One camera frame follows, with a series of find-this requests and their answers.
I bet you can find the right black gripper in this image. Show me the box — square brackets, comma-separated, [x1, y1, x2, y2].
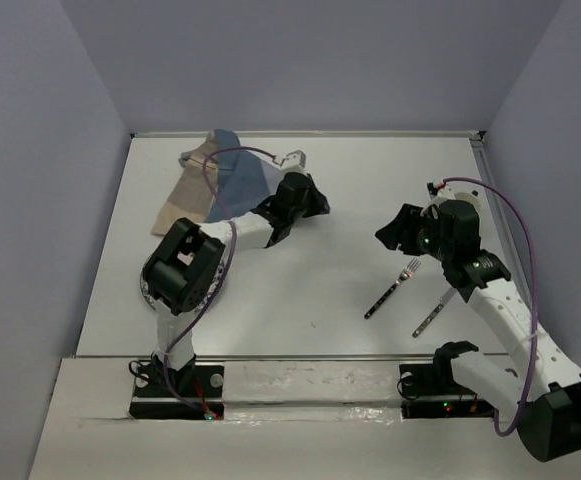
[373, 203, 453, 263]

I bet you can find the blue beige checked cloth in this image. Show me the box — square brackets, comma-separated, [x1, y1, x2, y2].
[151, 129, 283, 237]

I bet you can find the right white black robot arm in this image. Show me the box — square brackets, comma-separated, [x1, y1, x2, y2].
[375, 199, 581, 462]

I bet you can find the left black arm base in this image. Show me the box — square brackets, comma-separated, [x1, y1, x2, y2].
[128, 358, 225, 421]

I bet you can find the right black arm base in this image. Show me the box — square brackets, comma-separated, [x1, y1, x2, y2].
[396, 363, 494, 420]

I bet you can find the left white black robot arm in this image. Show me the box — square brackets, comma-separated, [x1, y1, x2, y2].
[138, 171, 330, 395]

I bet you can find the silver fork black handle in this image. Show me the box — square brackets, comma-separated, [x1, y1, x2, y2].
[364, 258, 421, 319]

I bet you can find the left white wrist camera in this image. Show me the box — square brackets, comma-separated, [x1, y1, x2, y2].
[273, 150, 306, 174]

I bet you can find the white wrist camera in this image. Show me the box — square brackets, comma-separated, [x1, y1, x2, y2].
[426, 182, 481, 213]
[273, 150, 306, 174]

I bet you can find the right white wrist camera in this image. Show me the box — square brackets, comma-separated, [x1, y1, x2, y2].
[426, 182, 481, 213]

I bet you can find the silver knife black handle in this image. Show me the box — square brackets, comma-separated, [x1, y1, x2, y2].
[412, 288, 456, 338]

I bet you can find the aluminium table rail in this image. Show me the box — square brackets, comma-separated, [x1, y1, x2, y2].
[470, 134, 530, 300]

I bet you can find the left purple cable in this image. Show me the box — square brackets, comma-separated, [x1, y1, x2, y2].
[162, 144, 281, 416]

